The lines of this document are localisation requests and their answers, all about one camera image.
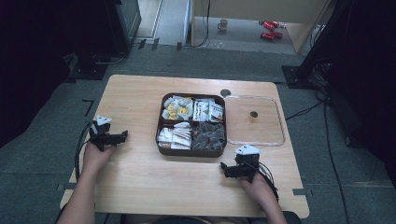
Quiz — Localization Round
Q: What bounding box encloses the person's left hand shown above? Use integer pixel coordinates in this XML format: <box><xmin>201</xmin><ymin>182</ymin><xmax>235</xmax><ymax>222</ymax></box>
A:
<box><xmin>82</xmin><ymin>141</ymin><xmax>118</xmax><ymax>177</ymax></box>

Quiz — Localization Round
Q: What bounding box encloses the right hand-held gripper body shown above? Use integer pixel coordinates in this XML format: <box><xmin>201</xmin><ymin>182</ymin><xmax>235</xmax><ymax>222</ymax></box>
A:
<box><xmin>233</xmin><ymin>144</ymin><xmax>262</xmax><ymax>183</ymax></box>

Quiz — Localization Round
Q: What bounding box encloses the hand-held gripper cable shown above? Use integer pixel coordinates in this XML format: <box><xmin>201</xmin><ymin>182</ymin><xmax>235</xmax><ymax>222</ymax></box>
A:
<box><xmin>74</xmin><ymin>122</ymin><xmax>93</xmax><ymax>181</ymax></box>
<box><xmin>257</xmin><ymin>161</ymin><xmax>280</xmax><ymax>203</ymax></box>

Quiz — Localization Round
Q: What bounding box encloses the person's dark clothing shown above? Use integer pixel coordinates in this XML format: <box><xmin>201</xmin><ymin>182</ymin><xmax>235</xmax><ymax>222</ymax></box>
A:
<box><xmin>120</xmin><ymin>211</ymin><xmax>303</xmax><ymax>224</ymax></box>

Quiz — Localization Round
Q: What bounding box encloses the pile of dark snack packets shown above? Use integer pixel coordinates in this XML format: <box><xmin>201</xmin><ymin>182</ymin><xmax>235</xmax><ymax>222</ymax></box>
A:
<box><xmin>191</xmin><ymin>120</ymin><xmax>226</xmax><ymax>152</ymax></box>

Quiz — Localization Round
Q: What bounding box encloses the pile of white-brown sachets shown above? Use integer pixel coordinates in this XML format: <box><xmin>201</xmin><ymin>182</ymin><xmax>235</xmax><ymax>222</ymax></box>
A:
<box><xmin>157</xmin><ymin>121</ymin><xmax>192</xmax><ymax>150</ymax></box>

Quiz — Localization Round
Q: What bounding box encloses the black hanging cable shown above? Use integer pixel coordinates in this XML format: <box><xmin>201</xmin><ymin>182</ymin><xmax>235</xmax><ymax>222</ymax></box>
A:
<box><xmin>188</xmin><ymin>0</ymin><xmax>212</xmax><ymax>49</ymax></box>

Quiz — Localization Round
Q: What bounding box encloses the left hand-held gripper cable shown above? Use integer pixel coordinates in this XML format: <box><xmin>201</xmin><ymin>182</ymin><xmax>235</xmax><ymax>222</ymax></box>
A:
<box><xmin>74</xmin><ymin>122</ymin><xmax>93</xmax><ymax>181</ymax></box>

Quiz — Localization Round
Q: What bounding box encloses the black cabinet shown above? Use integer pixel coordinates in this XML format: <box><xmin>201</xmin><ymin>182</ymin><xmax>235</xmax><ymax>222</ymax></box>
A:
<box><xmin>104</xmin><ymin>0</ymin><xmax>143</xmax><ymax>55</ymax></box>

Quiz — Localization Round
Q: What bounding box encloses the black floor cable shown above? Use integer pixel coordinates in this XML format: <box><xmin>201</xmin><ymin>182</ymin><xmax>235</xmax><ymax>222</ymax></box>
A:
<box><xmin>285</xmin><ymin>90</ymin><xmax>351</xmax><ymax>224</ymax></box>

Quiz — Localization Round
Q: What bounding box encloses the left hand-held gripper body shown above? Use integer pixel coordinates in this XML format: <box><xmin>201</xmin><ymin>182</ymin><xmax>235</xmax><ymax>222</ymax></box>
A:
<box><xmin>89</xmin><ymin>115</ymin><xmax>119</xmax><ymax>152</ymax></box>

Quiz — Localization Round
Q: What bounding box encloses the clear plastic tray lid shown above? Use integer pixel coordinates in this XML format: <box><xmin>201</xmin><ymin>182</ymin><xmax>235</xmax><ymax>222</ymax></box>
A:
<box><xmin>223</xmin><ymin>94</ymin><xmax>286</xmax><ymax>147</ymax></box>

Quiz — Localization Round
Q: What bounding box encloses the person's right hand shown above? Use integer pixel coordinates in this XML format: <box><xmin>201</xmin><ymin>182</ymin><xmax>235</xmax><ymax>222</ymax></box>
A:
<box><xmin>237</xmin><ymin>172</ymin><xmax>276</xmax><ymax>207</ymax></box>

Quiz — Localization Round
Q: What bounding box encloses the pile of white printed packets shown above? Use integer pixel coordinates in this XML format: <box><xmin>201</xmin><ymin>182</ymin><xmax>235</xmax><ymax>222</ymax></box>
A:
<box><xmin>192</xmin><ymin>98</ymin><xmax>225</xmax><ymax>123</ymax></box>

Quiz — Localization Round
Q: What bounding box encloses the pile of yellow-white snack packets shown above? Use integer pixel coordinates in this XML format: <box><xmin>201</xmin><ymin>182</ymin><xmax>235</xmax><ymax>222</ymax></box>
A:
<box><xmin>162</xmin><ymin>95</ymin><xmax>194</xmax><ymax>121</ymax></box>

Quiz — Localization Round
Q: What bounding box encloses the red can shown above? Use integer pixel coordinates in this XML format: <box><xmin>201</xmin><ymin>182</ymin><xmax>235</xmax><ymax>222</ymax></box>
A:
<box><xmin>261</xmin><ymin>31</ymin><xmax>284</xmax><ymax>41</ymax></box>
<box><xmin>262</xmin><ymin>20</ymin><xmax>280</xmax><ymax>32</ymax></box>

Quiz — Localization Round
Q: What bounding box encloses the black metal stand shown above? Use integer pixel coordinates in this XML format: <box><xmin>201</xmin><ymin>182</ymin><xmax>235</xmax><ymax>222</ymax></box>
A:
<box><xmin>281</xmin><ymin>0</ymin><xmax>354</xmax><ymax>90</ymax></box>

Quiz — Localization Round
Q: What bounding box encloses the brown four-compartment snack tray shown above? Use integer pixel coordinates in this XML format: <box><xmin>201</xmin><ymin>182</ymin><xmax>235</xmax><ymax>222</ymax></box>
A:
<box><xmin>155</xmin><ymin>91</ymin><xmax>228</xmax><ymax>159</ymax></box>

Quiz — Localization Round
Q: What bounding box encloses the right hand-held gripper cable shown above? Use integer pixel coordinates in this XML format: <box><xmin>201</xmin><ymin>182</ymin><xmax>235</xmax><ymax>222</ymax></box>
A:
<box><xmin>257</xmin><ymin>161</ymin><xmax>280</xmax><ymax>203</ymax></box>

